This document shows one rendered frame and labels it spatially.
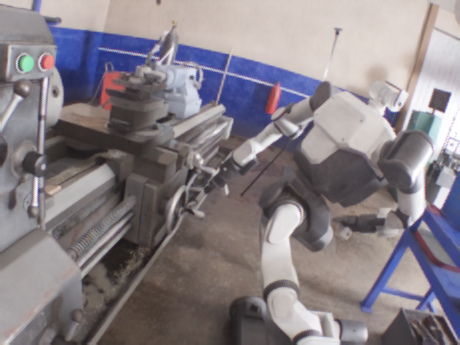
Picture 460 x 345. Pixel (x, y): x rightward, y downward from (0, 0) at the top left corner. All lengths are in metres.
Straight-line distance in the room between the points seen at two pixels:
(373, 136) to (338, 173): 0.15
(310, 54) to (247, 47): 1.06
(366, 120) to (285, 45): 4.46
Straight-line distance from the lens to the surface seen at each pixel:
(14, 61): 0.58
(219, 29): 5.46
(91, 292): 1.24
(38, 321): 0.71
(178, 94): 2.04
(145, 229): 1.23
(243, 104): 5.36
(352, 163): 0.90
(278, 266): 1.12
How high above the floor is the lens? 1.30
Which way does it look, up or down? 22 degrees down
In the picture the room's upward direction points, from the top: 15 degrees clockwise
